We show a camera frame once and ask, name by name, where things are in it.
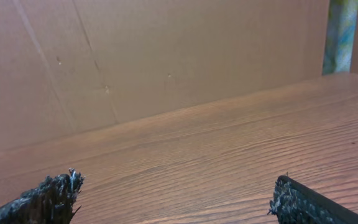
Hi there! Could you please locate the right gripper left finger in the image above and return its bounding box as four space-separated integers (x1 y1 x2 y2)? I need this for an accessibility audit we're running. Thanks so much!
0 168 85 224

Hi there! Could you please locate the cardboard back panel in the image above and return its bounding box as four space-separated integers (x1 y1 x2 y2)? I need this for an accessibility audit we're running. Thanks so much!
0 0 358 156

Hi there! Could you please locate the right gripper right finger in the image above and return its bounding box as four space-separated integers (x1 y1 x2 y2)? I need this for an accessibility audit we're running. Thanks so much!
268 175 358 224

